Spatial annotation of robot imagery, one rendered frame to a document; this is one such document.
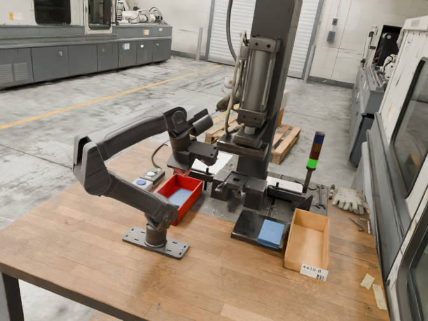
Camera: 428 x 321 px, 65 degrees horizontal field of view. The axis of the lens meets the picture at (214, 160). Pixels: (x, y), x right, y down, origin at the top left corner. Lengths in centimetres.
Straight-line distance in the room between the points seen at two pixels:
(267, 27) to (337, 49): 916
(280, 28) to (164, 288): 88
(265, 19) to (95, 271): 94
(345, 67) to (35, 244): 980
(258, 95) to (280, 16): 26
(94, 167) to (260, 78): 62
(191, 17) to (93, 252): 1063
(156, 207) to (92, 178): 23
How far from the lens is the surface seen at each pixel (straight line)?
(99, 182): 82
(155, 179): 137
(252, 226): 118
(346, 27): 1034
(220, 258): 105
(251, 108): 118
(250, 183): 131
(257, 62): 115
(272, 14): 122
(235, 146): 122
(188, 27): 1145
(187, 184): 135
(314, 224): 127
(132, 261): 102
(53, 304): 219
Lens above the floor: 158
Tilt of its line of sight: 24 degrees down
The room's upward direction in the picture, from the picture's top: 8 degrees clockwise
